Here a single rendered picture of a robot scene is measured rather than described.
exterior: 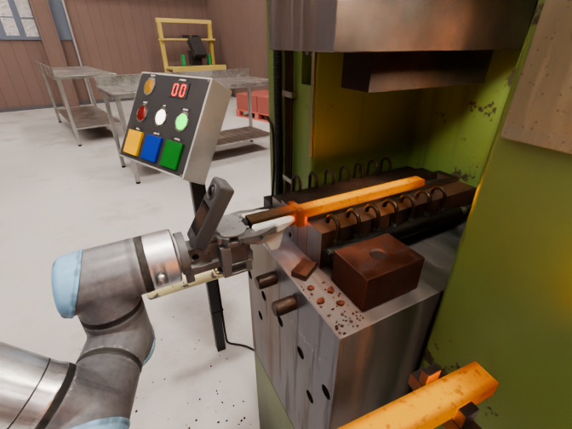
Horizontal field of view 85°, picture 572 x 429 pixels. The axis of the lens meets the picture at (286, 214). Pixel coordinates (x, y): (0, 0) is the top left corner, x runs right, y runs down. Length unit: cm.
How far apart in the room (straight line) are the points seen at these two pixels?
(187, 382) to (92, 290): 112
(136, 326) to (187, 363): 108
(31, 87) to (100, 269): 856
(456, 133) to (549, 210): 50
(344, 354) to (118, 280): 34
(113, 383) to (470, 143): 86
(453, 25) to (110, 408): 71
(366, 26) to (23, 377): 59
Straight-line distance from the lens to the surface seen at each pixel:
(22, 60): 897
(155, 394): 159
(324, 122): 79
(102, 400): 50
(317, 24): 49
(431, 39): 58
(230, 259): 53
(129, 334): 57
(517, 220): 48
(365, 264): 50
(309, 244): 59
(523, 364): 56
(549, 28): 43
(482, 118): 88
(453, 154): 93
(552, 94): 42
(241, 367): 158
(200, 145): 90
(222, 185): 48
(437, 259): 67
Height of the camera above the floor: 128
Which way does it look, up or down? 29 degrees down
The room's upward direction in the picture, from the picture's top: straight up
